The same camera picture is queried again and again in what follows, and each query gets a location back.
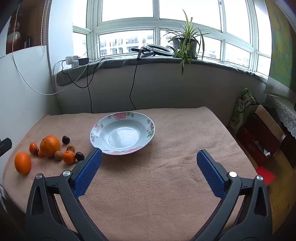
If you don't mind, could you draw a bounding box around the green printed bag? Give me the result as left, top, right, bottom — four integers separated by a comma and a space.
229, 88, 260, 135

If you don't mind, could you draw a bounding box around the white lace cloth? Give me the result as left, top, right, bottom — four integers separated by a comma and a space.
264, 76, 296, 137

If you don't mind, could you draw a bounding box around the black cable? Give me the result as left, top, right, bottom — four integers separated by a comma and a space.
129, 54, 140, 110
61, 58, 105, 114

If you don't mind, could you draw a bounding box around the pink blanket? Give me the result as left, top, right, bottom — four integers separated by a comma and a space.
2, 107, 258, 234

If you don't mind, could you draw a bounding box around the white cabinet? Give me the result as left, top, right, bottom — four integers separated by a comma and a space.
0, 45, 61, 149

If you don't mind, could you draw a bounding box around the white bead cord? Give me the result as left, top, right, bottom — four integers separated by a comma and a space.
39, 0, 50, 55

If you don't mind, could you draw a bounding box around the white cable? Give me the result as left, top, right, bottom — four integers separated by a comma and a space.
12, 44, 97, 95

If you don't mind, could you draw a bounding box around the white ring light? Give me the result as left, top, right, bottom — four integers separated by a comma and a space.
146, 44, 175, 57

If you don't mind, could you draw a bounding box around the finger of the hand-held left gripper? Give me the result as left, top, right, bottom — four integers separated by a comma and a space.
0, 138, 13, 160

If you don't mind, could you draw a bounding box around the floral white plate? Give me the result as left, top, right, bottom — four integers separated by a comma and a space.
90, 112, 155, 156

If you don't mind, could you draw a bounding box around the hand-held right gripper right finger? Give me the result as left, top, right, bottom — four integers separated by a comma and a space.
196, 149, 273, 241

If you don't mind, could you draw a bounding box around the white window frame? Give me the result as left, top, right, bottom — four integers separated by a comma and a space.
73, 0, 272, 78

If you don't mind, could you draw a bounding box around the wall map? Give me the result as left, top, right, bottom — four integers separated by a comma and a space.
265, 0, 296, 88

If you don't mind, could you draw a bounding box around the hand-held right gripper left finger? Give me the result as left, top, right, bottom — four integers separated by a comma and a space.
26, 148, 103, 241

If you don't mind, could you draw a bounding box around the red paper packet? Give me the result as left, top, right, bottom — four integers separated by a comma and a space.
255, 166, 276, 186

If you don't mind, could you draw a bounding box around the wall picture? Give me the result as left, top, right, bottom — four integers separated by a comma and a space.
6, 7, 44, 55

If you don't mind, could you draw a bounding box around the small mandarin with stem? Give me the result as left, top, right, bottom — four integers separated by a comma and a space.
62, 150, 76, 165

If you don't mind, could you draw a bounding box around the large dimpled orange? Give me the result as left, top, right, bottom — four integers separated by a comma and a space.
40, 135, 61, 158

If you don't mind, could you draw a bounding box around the smooth orange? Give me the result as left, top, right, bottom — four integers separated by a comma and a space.
14, 152, 32, 175

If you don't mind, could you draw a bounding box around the potted spider plant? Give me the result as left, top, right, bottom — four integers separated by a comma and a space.
157, 9, 211, 77

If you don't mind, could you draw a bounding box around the open cardboard box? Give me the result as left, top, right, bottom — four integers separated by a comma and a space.
236, 105, 287, 166

